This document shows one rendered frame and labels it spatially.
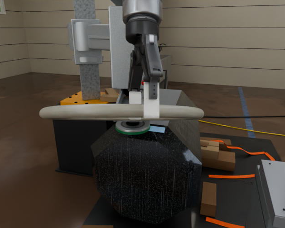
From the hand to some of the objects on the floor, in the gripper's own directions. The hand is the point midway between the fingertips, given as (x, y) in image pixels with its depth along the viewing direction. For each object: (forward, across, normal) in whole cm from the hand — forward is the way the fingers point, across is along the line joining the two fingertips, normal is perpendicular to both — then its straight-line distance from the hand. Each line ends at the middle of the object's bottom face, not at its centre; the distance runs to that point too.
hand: (142, 114), depth 52 cm
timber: (+73, +139, -98) cm, 185 cm away
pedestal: (+45, +237, -7) cm, 241 cm away
